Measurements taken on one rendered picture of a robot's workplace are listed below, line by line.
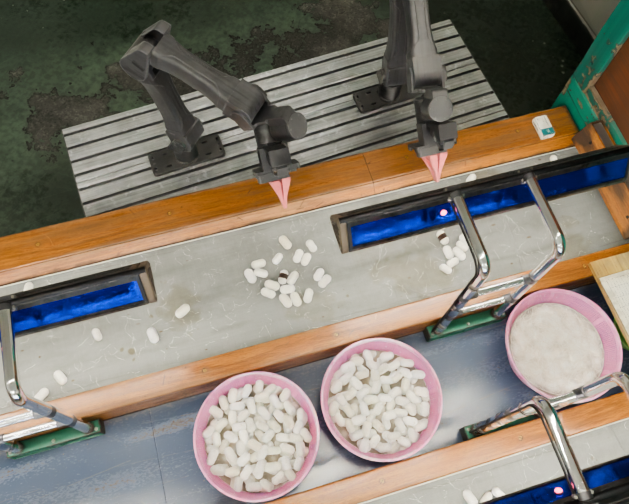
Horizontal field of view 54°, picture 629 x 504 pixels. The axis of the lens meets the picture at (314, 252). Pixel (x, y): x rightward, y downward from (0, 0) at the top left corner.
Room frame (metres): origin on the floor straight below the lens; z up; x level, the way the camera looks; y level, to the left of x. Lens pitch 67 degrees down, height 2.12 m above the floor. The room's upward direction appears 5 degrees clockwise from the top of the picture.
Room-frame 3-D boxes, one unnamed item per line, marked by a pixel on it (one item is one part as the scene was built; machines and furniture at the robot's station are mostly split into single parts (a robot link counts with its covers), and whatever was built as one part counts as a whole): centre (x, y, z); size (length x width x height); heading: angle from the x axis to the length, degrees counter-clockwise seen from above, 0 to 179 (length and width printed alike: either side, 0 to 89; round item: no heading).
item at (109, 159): (0.78, -0.01, 0.65); 1.20 x 0.90 x 0.04; 116
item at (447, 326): (0.53, -0.35, 0.90); 0.20 x 0.19 x 0.45; 111
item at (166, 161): (0.87, 0.37, 0.71); 0.20 x 0.07 x 0.08; 116
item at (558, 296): (0.41, -0.59, 0.72); 0.27 x 0.27 x 0.10
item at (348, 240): (0.61, -0.33, 1.08); 0.62 x 0.08 x 0.07; 111
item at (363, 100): (1.13, -0.17, 0.71); 0.20 x 0.07 x 0.08; 116
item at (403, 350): (0.25, -0.18, 0.72); 0.27 x 0.27 x 0.10
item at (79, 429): (0.18, 0.55, 0.90); 0.20 x 0.19 x 0.45; 111
